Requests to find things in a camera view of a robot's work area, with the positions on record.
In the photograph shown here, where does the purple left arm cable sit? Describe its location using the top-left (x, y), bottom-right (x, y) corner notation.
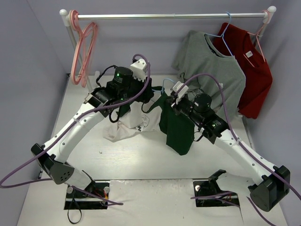
top-left (0, 54), bottom-right (151, 207)

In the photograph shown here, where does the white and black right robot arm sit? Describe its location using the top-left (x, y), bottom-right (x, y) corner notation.
top-left (169, 92), bottom-right (290, 212)

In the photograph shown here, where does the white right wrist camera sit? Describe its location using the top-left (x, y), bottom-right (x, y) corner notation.
top-left (172, 81), bottom-right (189, 105)

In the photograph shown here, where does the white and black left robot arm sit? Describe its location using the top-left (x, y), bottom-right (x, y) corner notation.
top-left (31, 65), bottom-right (153, 198)

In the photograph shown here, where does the pink hanger bundle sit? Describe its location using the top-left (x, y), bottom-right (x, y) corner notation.
top-left (69, 10), bottom-right (98, 88)

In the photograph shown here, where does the silver and white clothes rack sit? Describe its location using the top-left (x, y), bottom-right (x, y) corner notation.
top-left (58, 6), bottom-right (277, 121)

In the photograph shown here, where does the pink hanger with red shirt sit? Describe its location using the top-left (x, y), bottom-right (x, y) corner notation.
top-left (247, 9), bottom-right (270, 62)

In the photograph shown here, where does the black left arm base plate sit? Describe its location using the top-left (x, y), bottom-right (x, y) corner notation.
top-left (64, 181), bottom-right (110, 210)

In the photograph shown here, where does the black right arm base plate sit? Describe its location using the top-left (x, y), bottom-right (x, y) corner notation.
top-left (193, 169), bottom-right (240, 208)

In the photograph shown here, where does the red t-shirt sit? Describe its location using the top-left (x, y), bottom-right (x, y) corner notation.
top-left (213, 23), bottom-right (273, 119)

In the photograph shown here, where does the blue hanger with grey shirt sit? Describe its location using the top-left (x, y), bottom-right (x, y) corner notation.
top-left (205, 11), bottom-right (234, 57)

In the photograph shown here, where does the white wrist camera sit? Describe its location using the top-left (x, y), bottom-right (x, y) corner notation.
top-left (172, 81), bottom-right (189, 105)
top-left (129, 58), bottom-right (149, 82)

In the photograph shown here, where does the white and green t-shirt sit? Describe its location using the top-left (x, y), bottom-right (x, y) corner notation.
top-left (103, 92), bottom-right (195, 155)

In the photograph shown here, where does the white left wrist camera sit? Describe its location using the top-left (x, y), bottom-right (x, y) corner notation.
top-left (129, 58), bottom-right (149, 82)

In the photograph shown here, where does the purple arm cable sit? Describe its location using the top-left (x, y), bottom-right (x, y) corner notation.
top-left (0, 54), bottom-right (151, 207)
top-left (174, 73), bottom-right (301, 226)

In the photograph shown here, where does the grey t-shirt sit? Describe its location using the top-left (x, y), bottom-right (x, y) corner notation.
top-left (172, 30), bottom-right (246, 121)

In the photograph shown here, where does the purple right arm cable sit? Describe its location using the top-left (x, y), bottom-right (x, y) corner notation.
top-left (174, 73), bottom-right (301, 226)

